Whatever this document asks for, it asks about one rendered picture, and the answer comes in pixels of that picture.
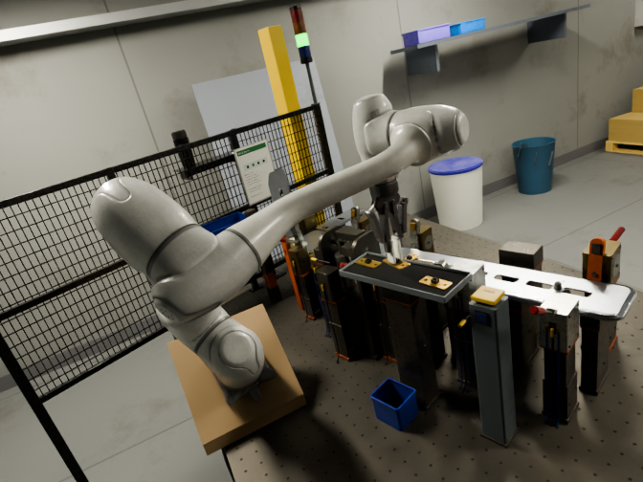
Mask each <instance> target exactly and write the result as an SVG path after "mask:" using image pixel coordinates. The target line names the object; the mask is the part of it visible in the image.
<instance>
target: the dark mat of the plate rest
mask: <svg viewBox="0 0 643 482"><path fill-rule="evenodd" d="M362 258H369V259H371V260H375V261H379V262H382V264H381V265H380V266H378V267H377V268H375V269H372V268H369V267H366V266H362V265H359V264H356V263H353V264H352V265H350V266H349V267H347V268H346V269H344V271H345V272H348V273H352V274H358V275H362V276H366V277H370V278H374V279H378V280H382V281H386V282H389V283H393V284H397V285H401V286H405V287H409V288H413V289H416V290H420V291H423V292H427V293H431V294H435V295H439V296H445V295H446V294H447V293H448V292H449V291H450V290H451V289H452V288H454V287H455V286H456V285H457V284H458V283H459V282H460V281H461V280H462V279H463V278H465V277H466V276H467V274H462V273H457V272H452V271H448V270H443V269H438V268H434V267H429V266H424V265H419V264H414V263H410V262H408V263H410V265H409V266H408V267H406V268H404V269H402V270H398V269H396V268H394V267H392V266H390V265H389V264H387V263H385V262H383V260H384V259H386V258H385V257H381V256H376V255H371V254H367V255H365V256H364V257H362ZM425 276H430V277H436V278H439V279H442V280H446V281H450V282H453V285H451V286H450V287H449V288H448V289H446V290H441V289H438V288H434V287H432V286H428V285H424V284H421V283H419V281H420V280H421V279H422V278H424V277H425Z"/></svg>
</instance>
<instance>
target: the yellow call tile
mask: <svg viewBox="0 0 643 482"><path fill-rule="evenodd" d="M504 295H505V290H502V289H497V288H492V287H488V286H483V285H482V286H481V287H480V288H479V289H478V290H476V291H475V292H474V293H473V294H472V295H471V300H473V301H477V302H481V303H485V304H489V305H493V306H495V305H496V304H497V303H498V302H499V300H500V299H501V298H502V297H503V296H504Z"/></svg>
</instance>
